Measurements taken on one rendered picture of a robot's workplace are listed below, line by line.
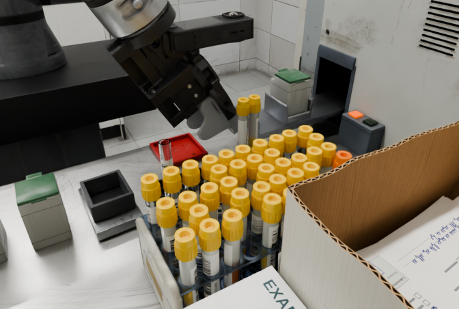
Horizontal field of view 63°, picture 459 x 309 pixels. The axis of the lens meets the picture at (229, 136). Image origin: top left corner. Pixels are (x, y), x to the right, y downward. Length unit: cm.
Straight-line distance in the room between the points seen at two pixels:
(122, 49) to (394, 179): 30
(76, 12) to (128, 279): 175
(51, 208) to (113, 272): 9
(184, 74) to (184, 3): 247
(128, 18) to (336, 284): 30
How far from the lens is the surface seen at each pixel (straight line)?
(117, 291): 40
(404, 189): 39
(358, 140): 58
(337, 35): 62
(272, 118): 58
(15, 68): 73
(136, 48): 42
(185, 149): 57
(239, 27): 47
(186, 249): 28
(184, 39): 43
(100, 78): 66
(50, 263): 45
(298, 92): 56
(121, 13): 40
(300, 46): 271
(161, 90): 43
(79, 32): 208
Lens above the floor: 119
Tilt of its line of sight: 31 degrees down
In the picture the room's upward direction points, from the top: straight up
